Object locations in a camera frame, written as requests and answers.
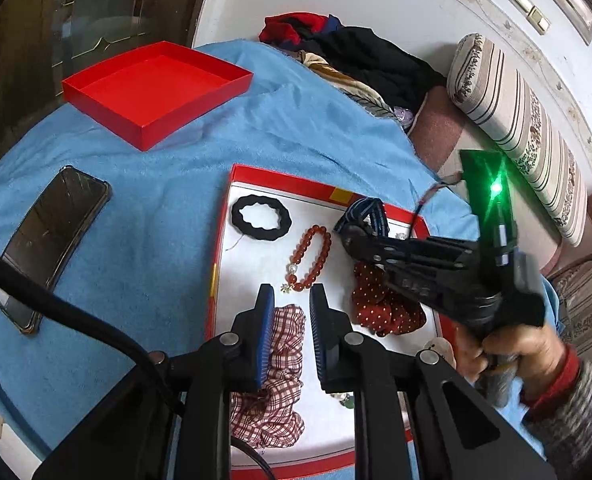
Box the blue towel bedspread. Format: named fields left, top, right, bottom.
left=0, top=38, right=562, bottom=480

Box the red polka dot scrunchie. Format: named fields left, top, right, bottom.
left=351, top=262, right=427, bottom=337

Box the pile of dark clothes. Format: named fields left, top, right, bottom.
left=259, top=12, right=446, bottom=131

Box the red bead bracelet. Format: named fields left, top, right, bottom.
left=279, top=224, right=334, bottom=295

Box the striped beige pillow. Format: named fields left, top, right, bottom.
left=446, top=34, right=588, bottom=246

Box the red white jewelry box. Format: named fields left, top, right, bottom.
left=206, top=164, right=454, bottom=479

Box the wooden glass door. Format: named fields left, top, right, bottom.
left=0, top=0, right=204, bottom=158

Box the black smartphone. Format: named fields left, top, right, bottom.
left=0, top=164, right=114, bottom=336

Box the right hand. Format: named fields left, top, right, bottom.
left=454, top=323, right=568, bottom=401

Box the black wavy hair tie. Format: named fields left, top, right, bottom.
left=229, top=194, right=294, bottom=242

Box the striped pillow at right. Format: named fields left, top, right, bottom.
left=550, top=260, right=592, bottom=363

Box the white dotted scrunchie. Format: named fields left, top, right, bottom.
left=424, top=337, right=457, bottom=368

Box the beige wall switch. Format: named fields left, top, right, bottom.
left=509, top=0, right=550, bottom=36

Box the grey red sleeve forearm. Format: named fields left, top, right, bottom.
left=522, top=347, right=592, bottom=479

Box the red box lid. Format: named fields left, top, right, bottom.
left=62, top=41, right=253, bottom=152

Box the pink brown folded blanket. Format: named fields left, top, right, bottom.
left=410, top=86, right=562, bottom=275

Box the red plaid scrunchie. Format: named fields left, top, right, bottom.
left=230, top=304, right=305, bottom=448

